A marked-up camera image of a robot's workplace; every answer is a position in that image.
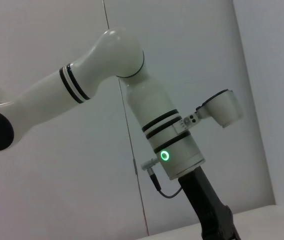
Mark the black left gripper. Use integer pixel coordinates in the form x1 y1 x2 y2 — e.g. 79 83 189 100
178 166 242 240

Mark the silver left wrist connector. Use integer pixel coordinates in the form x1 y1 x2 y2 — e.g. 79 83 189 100
141 157 161 172

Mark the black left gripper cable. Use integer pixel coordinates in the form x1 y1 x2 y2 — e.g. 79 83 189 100
149 171 184 200

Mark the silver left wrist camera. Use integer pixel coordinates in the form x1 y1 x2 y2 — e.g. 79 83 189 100
195 89 244 129

